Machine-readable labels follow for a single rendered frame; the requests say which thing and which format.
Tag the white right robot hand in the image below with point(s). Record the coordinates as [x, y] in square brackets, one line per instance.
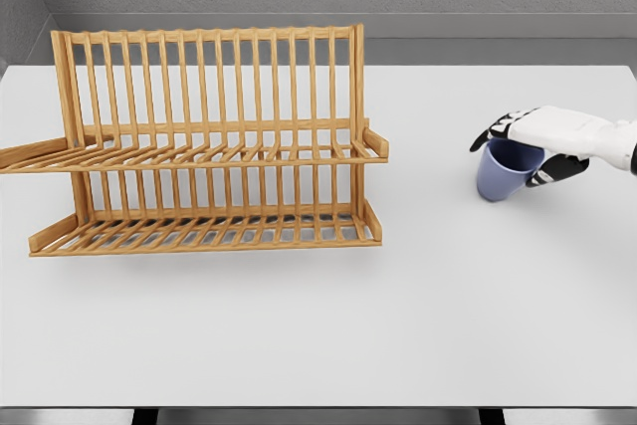
[552, 132]

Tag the blue cup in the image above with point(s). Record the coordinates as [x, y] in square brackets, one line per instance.
[500, 177]

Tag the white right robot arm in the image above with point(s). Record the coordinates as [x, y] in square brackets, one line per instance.
[625, 145]

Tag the wooden two-tier dish rack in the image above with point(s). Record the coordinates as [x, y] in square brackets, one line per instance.
[214, 146]

